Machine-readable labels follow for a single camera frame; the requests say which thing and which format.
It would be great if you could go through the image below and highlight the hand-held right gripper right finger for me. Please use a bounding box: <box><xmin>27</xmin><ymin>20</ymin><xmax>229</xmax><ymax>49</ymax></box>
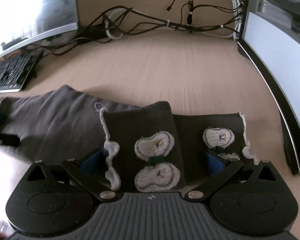
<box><xmin>185</xmin><ymin>150</ymin><xmax>278</xmax><ymax>202</ymax></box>

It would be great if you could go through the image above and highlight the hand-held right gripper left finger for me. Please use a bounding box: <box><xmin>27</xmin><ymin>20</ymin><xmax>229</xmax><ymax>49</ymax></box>
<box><xmin>27</xmin><ymin>148</ymin><xmax>121</xmax><ymax>202</ymax></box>

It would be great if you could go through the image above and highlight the dark grey patterned sock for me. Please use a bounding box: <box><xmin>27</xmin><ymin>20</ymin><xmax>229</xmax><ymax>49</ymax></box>
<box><xmin>0</xmin><ymin>84</ymin><xmax>262</xmax><ymax>193</ymax></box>

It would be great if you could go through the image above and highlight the black keyboard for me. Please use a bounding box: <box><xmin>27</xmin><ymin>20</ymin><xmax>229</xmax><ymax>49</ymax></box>
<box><xmin>0</xmin><ymin>49</ymin><xmax>44</xmax><ymax>94</ymax></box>

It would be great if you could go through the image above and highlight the curved silver-edged monitor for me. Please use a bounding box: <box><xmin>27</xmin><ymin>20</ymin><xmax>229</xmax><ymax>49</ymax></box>
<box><xmin>0</xmin><ymin>0</ymin><xmax>79</xmax><ymax>64</ymax></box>

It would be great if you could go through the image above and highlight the black power adapter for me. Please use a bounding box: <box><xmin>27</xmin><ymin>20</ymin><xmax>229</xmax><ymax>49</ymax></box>
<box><xmin>76</xmin><ymin>27</ymin><xmax>108</xmax><ymax>42</ymax></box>

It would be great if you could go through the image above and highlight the black-framed monitor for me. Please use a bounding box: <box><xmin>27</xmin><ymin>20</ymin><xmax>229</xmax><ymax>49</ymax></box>
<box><xmin>236</xmin><ymin>0</ymin><xmax>300</xmax><ymax>175</ymax></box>

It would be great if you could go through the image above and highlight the thin white cable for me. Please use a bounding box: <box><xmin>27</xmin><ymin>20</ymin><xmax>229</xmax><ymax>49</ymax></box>
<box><xmin>105</xmin><ymin>7</ymin><xmax>171</xmax><ymax>40</ymax></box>

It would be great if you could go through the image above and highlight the black cable bundle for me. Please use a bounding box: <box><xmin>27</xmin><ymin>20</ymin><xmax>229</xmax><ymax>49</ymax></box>
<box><xmin>44</xmin><ymin>0</ymin><xmax>243</xmax><ymax>55</ymax></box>

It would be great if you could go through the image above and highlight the coiled white cable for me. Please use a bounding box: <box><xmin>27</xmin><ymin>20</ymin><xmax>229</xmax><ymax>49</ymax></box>
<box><xmin>219</xmin><ymin>0</ymin><xmax>245</xmax><ymax>40</ymax></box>

